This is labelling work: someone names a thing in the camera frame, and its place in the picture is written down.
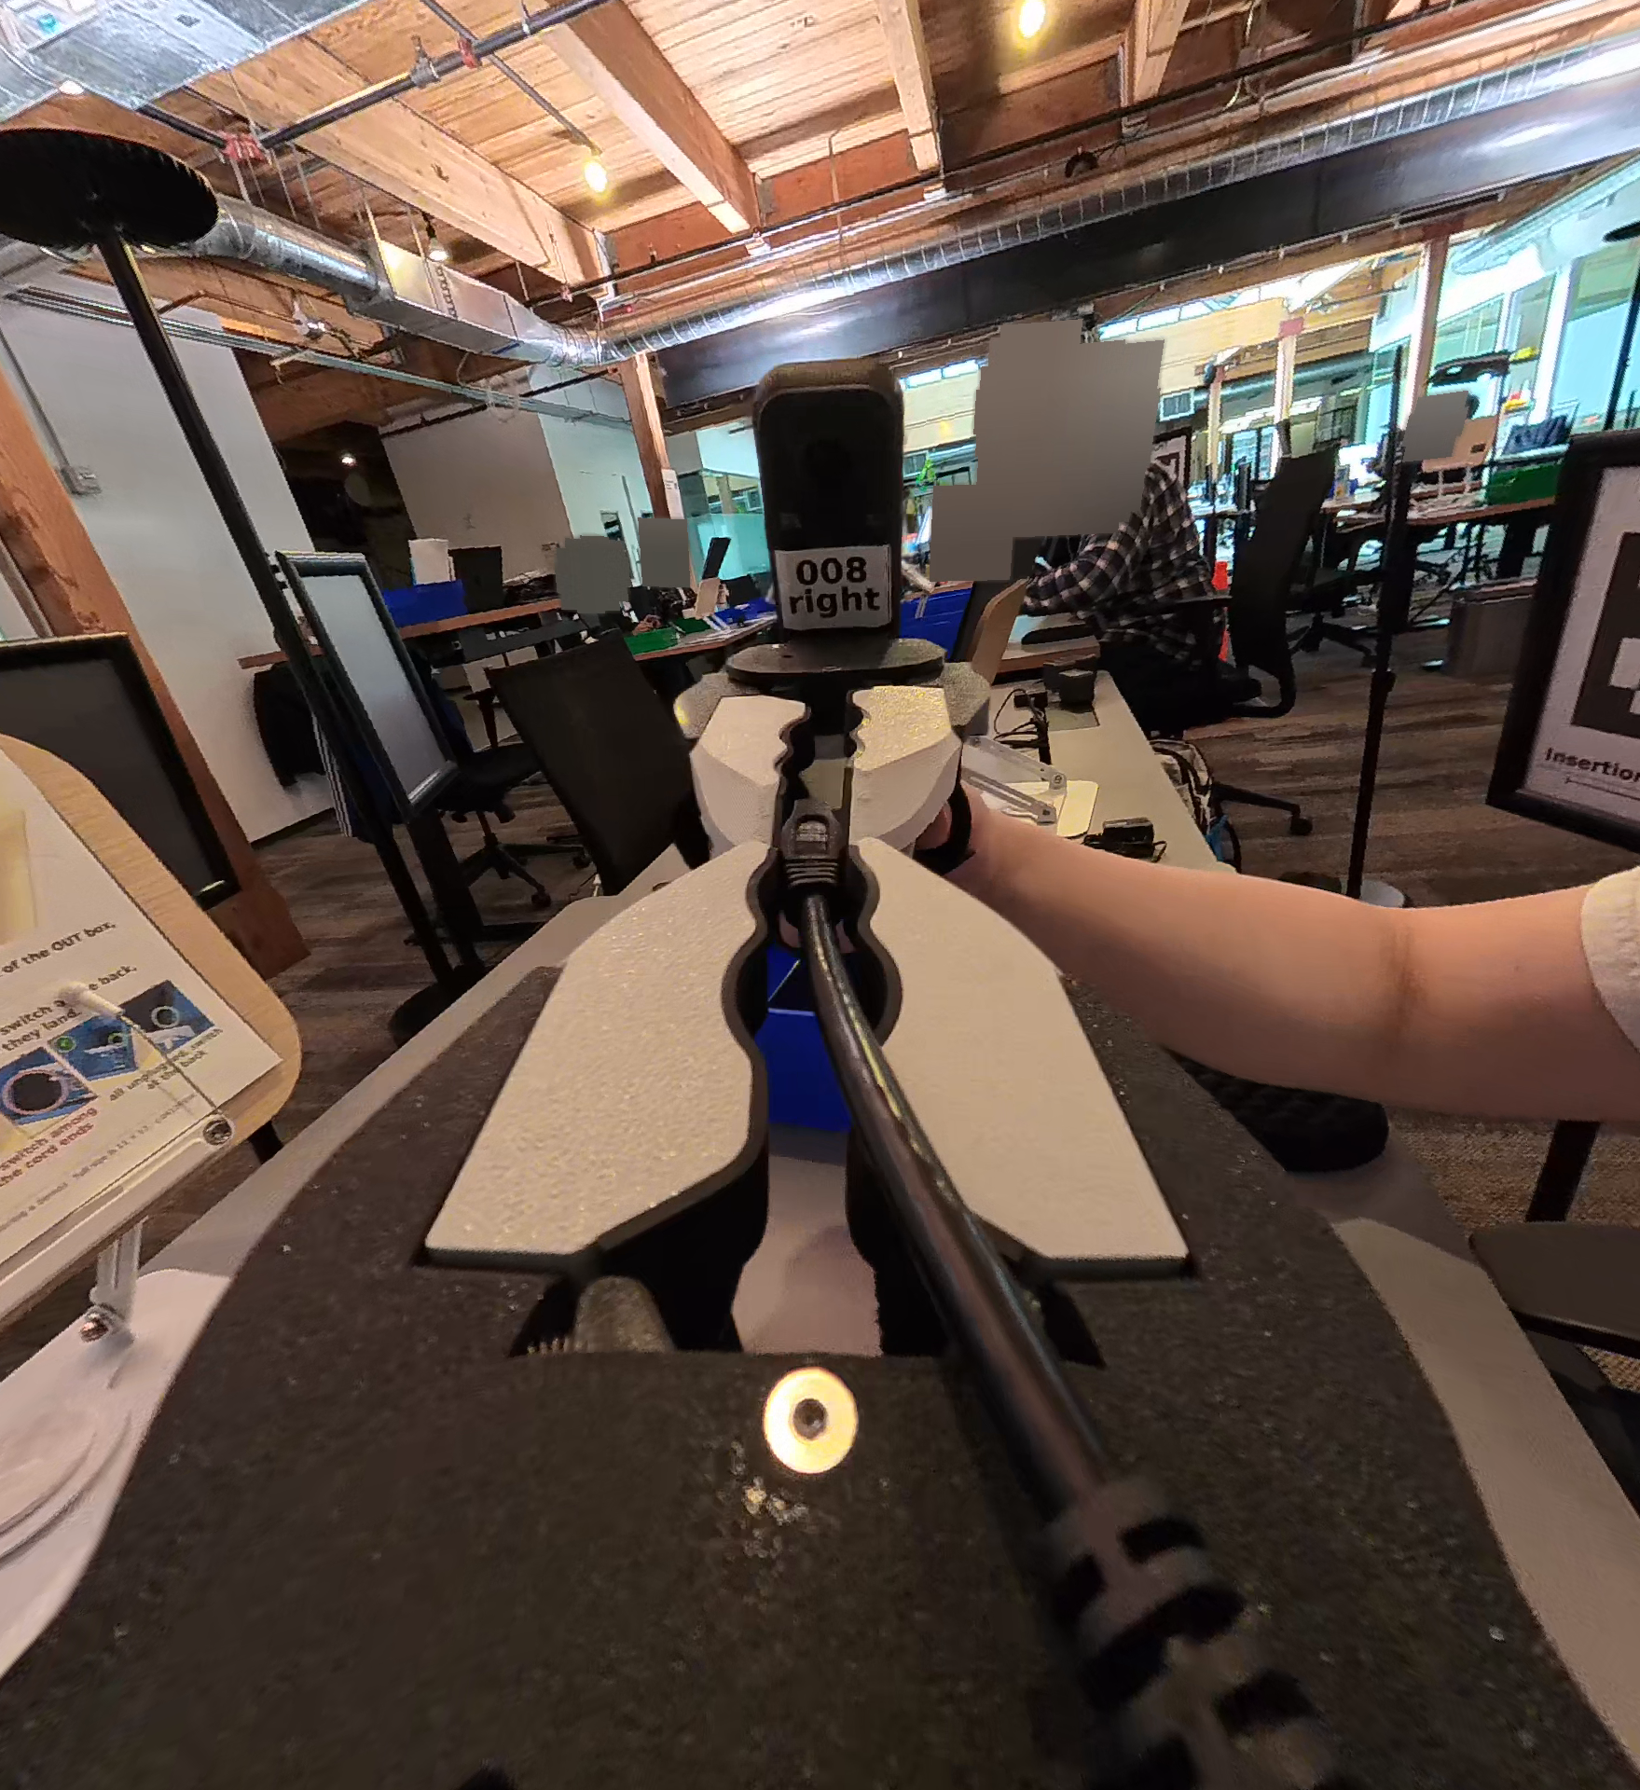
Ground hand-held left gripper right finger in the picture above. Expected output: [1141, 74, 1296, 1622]
[848, 834, 1197, 1290]

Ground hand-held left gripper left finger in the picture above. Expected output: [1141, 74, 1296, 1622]
[422, 839, 783, 1273]

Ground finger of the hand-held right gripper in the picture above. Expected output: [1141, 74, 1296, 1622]
[686, 687, 815, 856]
[848, 679, 966, 856]

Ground black ethernet cable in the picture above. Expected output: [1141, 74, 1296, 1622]
[771, 700, 1340, 1790]

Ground person's right forearm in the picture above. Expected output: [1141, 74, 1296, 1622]
[1052, 814, 1640, 1135]

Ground person's right hand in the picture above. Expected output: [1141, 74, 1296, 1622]
[922, 792, 1073, 925]

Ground black textured pad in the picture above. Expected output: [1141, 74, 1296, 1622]
[1185, 1063, 1391, 1179]

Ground black tripod pole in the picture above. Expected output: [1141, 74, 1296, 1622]
[1340, 421, 1421, 912]

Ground printed instruction poster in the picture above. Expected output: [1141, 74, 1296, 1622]
[0, 687, 285, 1329]

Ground black chair seat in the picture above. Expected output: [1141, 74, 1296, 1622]
[1469, 1217, 1640, 1625]

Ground white stand base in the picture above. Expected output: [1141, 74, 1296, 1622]
[0, 1265, 233, 1763]

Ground framed black-white marker sign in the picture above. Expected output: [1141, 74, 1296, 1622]
[1486, 427, 1640, 859]

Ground wooden pillar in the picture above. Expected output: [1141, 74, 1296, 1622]
[0, 241, 309, 981]

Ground black pole with round top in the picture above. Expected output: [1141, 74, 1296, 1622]
[0, 128, 485, 1009]

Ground rectangular metal duct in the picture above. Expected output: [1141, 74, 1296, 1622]
[366, 241, 614, 370]

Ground silver ventilation duct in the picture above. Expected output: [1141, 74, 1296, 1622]
[0, 0, 1640, 366]

